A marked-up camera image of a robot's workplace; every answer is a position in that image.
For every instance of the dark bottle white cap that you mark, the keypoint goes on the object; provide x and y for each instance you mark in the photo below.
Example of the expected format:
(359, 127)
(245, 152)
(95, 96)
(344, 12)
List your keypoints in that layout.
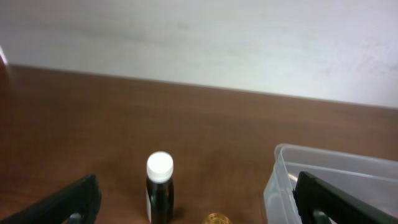
(160, 188)

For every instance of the gold lid balm jar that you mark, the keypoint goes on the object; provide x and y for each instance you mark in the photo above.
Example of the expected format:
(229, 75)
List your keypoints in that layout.
(216, 218)

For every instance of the clear plastic container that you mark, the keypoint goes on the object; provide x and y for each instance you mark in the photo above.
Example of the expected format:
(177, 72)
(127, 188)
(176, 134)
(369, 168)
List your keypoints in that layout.
(372, 180)

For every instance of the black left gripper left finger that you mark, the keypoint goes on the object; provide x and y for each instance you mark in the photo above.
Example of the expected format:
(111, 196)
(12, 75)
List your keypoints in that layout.
(78, 202)

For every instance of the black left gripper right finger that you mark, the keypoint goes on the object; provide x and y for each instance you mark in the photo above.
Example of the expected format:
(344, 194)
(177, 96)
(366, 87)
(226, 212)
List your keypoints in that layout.
(318, 201)

